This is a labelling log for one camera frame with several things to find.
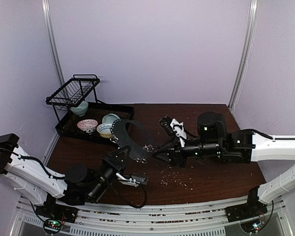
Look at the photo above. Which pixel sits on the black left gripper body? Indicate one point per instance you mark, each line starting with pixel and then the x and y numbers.
pixel 113 164

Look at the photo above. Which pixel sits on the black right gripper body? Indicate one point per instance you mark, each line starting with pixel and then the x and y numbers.
pixel 178 154

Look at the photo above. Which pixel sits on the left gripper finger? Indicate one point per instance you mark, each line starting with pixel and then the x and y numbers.
pixel 126 157
pixel 116 154

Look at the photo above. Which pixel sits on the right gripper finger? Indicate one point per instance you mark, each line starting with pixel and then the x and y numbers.
pixel 169 144
pixel 166 157

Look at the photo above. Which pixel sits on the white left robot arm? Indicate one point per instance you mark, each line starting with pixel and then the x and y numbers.
pixel 77 186

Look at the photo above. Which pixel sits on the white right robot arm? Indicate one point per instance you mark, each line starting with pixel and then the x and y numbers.
pixel 243 147

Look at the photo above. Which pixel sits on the yellow blue patterned bowl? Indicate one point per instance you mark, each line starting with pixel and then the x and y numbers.
pixel 104 130

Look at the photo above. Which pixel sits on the light blue bowl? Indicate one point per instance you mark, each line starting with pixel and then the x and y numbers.
pixel 110 118

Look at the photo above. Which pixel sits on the red patterned bowl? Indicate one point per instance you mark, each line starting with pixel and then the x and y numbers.
pixel 87 125

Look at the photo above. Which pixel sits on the celadon green bowl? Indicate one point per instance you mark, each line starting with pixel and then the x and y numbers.
pixel 81 109

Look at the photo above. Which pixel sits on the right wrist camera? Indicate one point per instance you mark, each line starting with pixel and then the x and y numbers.
pixel 174 128

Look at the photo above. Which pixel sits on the black wire dish rack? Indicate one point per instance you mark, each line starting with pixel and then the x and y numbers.
pixel 71 95

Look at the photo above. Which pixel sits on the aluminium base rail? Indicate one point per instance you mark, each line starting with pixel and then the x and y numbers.
pixel 197 219

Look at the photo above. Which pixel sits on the right aluminium wall post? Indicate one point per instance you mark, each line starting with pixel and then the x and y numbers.
pixel 248 41

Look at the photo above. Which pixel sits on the aluminium wall post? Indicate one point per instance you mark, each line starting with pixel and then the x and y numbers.
pixel 248 41
pixel 52 41

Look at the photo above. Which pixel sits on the left aluminium wall post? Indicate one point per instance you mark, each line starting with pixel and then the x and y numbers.
pixel 52 41

